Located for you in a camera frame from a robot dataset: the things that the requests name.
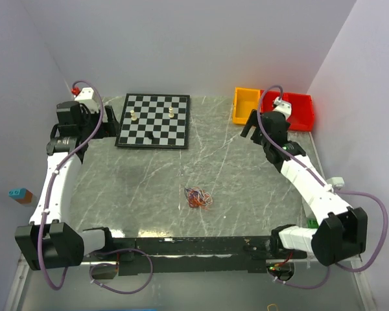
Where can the black white chessboard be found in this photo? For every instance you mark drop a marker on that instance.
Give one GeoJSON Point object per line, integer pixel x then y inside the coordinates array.
{"type": "Point", "coordinates": [152, 112]}

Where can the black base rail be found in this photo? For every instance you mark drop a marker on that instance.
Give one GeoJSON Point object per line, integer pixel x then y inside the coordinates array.
{"type": "Point", "coordinates": [194, 254]}

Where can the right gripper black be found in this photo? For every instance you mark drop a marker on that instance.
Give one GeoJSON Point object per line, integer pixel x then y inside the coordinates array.
{"type": "Point", "coordinates": [253, 120]}

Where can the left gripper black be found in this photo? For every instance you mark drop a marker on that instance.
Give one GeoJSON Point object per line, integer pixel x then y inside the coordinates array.
{"type": "Point", "coordinates": [109, 129]}

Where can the green small block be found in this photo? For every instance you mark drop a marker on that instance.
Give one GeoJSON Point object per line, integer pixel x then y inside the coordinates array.
{"type": "Point", "coordinates": [312, 223]}

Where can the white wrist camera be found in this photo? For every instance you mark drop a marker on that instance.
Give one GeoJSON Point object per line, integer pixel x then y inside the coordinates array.
{"type": "Point", "coordinates": [283, 107]}
{"type": "Point", "coordinates": [88, 97]}

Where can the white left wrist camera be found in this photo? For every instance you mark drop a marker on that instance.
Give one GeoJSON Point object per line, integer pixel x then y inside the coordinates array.
{"type": "Point", "coordinates": [88, 97]}

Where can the white chess piece left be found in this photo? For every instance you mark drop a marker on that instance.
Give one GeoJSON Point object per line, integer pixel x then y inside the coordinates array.
{"type": "Point", "coordinates": [133, 115]}

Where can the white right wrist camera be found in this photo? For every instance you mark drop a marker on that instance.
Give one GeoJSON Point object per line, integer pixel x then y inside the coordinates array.
{"type": "Point", "coordinates": [283, 107]}

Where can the red bin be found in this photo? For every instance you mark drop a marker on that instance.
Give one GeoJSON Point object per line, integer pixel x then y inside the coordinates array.
{"type": "Point", "coordinates": [267, 103]}
{"type": "Point", "coordinates": [302, 117]}

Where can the blue orange toy block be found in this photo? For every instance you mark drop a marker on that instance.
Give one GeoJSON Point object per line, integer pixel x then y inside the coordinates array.
{"type": "Point", "coordinates": [22, 196]}

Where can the yellow plastic bin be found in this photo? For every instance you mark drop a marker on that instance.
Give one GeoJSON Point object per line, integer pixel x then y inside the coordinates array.
{"type": "Point", "coordinates": [244, 101]}

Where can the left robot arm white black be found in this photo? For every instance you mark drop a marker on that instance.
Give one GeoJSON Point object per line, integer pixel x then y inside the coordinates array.
{"type": "Point", "coordinates": [48, 237]}

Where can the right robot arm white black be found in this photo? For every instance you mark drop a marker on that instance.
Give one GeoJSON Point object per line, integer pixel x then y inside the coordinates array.
{"type": "Point", "coordinates": [342, 230]}

